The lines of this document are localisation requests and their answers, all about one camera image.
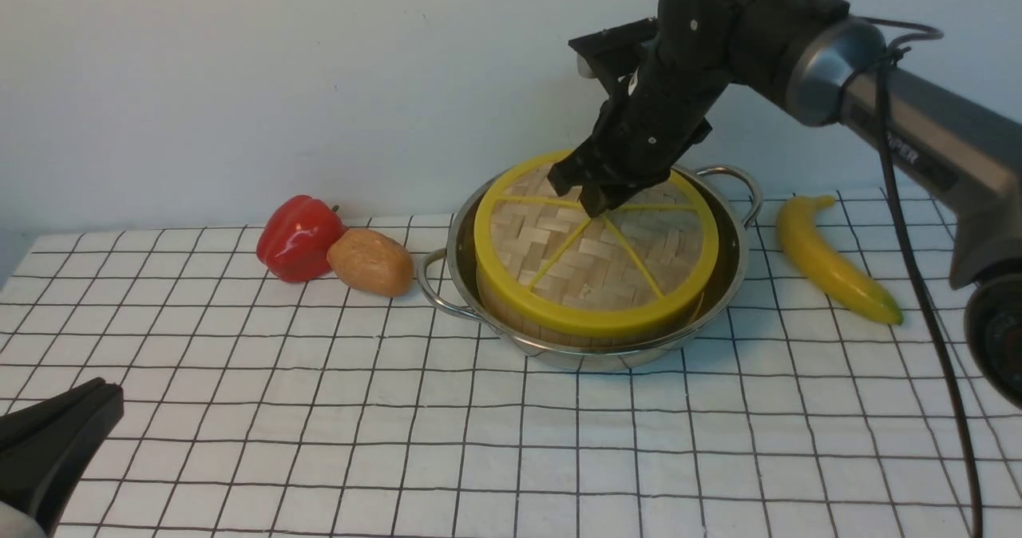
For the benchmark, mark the brown bread roll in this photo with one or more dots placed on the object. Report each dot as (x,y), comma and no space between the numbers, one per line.
(371,262)

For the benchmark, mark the woven bamboo steamer lid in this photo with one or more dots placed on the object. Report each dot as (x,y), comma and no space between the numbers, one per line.
(547,269)

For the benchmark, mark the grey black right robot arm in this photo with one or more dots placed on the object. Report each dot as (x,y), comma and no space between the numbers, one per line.
(822,65)

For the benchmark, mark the white checkered tablecloth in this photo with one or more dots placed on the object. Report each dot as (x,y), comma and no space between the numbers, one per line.
(258,409)

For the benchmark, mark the bamboo steamer basket yellow rim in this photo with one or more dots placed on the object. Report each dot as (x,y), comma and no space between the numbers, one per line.
(596,307)

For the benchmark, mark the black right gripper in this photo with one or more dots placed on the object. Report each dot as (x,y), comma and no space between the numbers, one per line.
(649,122)

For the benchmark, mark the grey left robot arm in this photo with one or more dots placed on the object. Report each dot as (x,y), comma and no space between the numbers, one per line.
(46,448)

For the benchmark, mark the red bell pepper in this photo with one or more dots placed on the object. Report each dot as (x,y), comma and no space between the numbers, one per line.
(294,242)

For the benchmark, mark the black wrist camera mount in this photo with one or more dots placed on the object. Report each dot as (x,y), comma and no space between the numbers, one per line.
(610,54)

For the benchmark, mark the stainless steel two-handled pot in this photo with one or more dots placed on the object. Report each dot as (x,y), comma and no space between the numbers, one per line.
(726,280)

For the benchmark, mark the yellow banana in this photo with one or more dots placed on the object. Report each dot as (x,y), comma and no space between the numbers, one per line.
(832,273)

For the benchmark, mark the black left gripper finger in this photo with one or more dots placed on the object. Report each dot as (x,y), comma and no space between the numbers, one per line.
(46,448)

